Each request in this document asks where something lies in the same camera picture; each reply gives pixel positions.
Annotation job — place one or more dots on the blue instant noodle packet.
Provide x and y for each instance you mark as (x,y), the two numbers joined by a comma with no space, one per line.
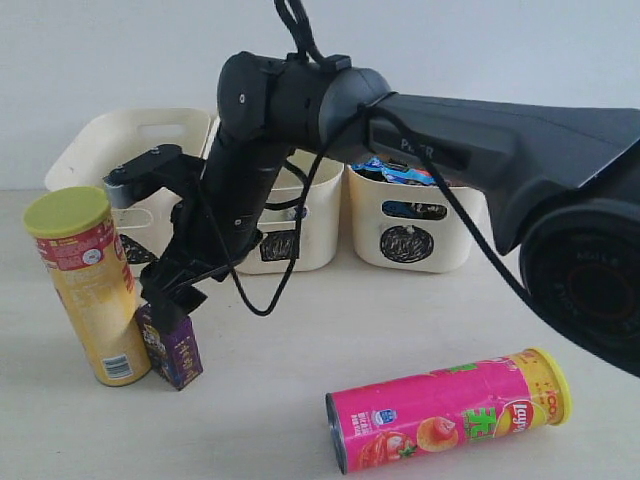
(384,170)

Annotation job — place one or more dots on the cream bin with triangle mark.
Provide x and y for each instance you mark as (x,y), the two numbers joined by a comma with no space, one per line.
(117,137)

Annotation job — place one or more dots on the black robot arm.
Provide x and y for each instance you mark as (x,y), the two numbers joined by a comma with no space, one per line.
(561,185)

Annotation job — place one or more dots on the cream bin with square mark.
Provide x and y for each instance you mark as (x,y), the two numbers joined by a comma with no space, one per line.
(319,231)

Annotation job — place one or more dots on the yellow chips can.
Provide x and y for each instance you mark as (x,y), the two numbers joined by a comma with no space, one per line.
(78,242)

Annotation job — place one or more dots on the cream bin with circle mark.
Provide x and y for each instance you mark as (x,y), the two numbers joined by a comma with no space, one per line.
(408,227)

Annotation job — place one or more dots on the pink chips can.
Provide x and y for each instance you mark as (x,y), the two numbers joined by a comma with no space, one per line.
(436,411)

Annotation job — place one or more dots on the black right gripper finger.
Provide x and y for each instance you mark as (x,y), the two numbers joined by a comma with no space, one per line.
(168,290)

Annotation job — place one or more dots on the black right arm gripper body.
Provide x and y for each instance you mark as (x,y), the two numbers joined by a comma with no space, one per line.
(205,245)

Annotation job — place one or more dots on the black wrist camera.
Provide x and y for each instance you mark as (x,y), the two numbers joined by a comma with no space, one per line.
(145,177)

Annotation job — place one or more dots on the purple juice carton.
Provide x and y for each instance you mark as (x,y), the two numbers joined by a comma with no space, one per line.
(174,356)

